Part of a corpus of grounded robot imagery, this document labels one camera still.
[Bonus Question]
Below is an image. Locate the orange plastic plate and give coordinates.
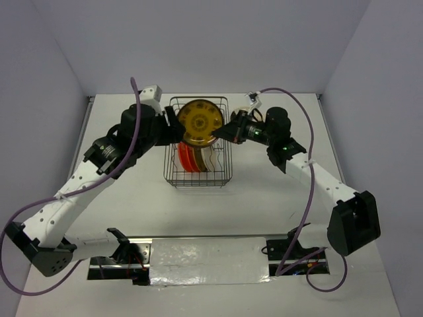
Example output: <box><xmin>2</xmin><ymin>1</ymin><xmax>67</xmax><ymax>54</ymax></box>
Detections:
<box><xmin>178</xmin><ymin>142</ymin><xmax>194</xmax><ymax>172</ymax></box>

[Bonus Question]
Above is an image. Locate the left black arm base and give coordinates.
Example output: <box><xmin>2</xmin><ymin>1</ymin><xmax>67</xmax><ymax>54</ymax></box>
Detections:
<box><xmin>107</xmin><ymin>228</ymin><xmax>151</xmax><ymax>286</ymax></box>

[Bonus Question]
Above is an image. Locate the brown patterned plate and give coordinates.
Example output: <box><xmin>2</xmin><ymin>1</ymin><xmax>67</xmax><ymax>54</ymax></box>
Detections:
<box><xmin>193</xmin><ymin>148</ymin><xmax>210</xmax><ymax>172</ymax></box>
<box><xmin>177</xmin><ymin>99</ymin><xmax>225</xmax><ymax>148</ymax></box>

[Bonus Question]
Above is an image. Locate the aluminium table rail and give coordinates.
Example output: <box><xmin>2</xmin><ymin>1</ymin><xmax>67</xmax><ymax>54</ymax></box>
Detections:
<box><xmin>79</xmin><ymin>96</ymin><xmax>95</xmax><ymax>141</ymax></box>
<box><xmin>316</xmin><ymin>94</ymin><xmax>345</xmax><ymax>183</ymax></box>

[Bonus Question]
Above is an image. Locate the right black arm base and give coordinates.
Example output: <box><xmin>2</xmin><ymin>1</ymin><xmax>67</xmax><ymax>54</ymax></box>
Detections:
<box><xmin>264</xmin><ymin>224</ymin><xmax>327</xmax><ymax>265</ymax></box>

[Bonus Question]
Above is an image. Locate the wire dish rack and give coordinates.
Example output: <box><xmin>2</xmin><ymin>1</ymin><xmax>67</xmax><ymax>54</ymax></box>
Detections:
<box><xmin>163</xmin><ymin>96</ymin><xmax>233</xmax><ymax>188</ymax></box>

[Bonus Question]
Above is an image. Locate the cream plate with black mark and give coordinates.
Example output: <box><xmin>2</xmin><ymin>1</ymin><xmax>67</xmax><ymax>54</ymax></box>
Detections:
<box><xmin>231</xmin><ymin>106</ymin><xmax>250</xmax><ymax>116</ymax></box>

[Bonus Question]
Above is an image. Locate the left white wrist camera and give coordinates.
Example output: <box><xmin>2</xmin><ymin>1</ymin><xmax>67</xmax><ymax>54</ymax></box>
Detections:
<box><xmin>139</xmin><ymin>85</ymin><xmax>163</xmax><ymax>107</ymax></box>

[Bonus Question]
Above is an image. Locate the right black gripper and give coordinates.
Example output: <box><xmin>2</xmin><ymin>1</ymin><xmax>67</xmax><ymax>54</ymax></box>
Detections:
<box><xmin>214</xmin><ymin>110</ymin><xmax>276</xmax><ymax>146</ymax></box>

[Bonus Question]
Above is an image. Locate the right aluminium table rail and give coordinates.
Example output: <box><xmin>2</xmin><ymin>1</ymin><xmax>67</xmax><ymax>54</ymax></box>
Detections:
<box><xmin>316</xmin><ymin>94</ymin><xmax>345</xmax><ymax>183</ymax></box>

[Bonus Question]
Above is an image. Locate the left aluminium table rail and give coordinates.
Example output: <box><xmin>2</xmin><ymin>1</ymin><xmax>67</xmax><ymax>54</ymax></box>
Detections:
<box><xmin>79</xmin><ymin>96</ymin><xmax>95</xmax><ymax>141</ymax></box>

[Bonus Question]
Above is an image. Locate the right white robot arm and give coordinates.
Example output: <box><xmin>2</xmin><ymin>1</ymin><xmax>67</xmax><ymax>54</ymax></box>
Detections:
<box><xmin>212</xmin><ymin>107</ymin><xmax>381</xmax><ymax>256</ymax></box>

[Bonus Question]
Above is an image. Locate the silver foil tape panel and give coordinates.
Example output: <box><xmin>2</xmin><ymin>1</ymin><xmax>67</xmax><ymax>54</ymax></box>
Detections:
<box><xmin>149</xmin><ymin>237</ymin><xmax>270</xmax><ymax>286</ymax></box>

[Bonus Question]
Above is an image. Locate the cream white plate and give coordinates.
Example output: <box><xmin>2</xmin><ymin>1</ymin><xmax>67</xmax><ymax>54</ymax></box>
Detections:
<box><xmin>201</xmin><ymin>146</ymin><xmax>221</xmax><ymax>172</ymax></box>

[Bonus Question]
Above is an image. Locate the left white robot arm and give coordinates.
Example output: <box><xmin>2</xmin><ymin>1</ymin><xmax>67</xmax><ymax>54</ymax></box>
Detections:
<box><xmin>5</xmin><ymin>104</ymin><xmax>185</xmax><ymax>277</ymax></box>

